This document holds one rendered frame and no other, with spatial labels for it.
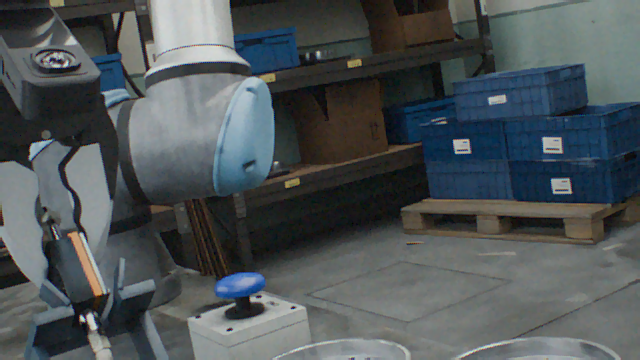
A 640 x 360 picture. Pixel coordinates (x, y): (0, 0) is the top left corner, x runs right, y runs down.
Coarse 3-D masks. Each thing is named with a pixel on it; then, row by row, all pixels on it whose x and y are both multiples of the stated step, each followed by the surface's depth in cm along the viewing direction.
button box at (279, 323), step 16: (256, 304) 66; (272, 304) 67; (288, 304) 66; (192, 320) 66; (208, 320) 65; (224, 320) 64; (240, 320) 64; (256, 320) 63; (272, 320) 63; (288, 320) 64; (304, 320) 64; (192, 336) 67; (208, 336) 64; (224, 336) 61; (240, 336) 61; (256, 336) 62; (272, 336) 63; (288, 336) 64; (304, 336) 64; (208, 352) 64; (224, 352) 62; (240, 352) 62; (256, 352) 62; (272, 352) 63
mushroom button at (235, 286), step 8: (248, 272) 66; (224, 280) 65; (232, 280) 64; (240, 280) 64; (248, 280) 64; (256, 280) 64; (264, 280) 65; (216, 288) 64; (224, 288) 64; (232, 288) 63; (240, 288) 63; (248, 288) 63; (256, 288) 64; (216, 296) 65; (224, 296) 64; (232, 296) 63; (240, 296) 63; (248, 296) 65; (240, 304) 65; (248, 304) 65
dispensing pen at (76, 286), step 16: (48, 208) 57; (48, 224) 57; (64, 240) 54; (48, 256) 54; (64, 256) 54; (64, 272) 53; (80, 272) 54; (64, 288) 53; (80, 288) 53; (80, 304) 53; (80, 320) 54; (96, 320) 54; (96, 336) 53; (96, 352) 53
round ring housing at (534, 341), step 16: (464, 352) 51; (480, 352) 51; (496, 352) 51; (512, 352) 51; (528, 352) 51; (544, 352) 51; (560, 352) 50; (576, 352) 49; (592, 352) 48; (608, 352) 47
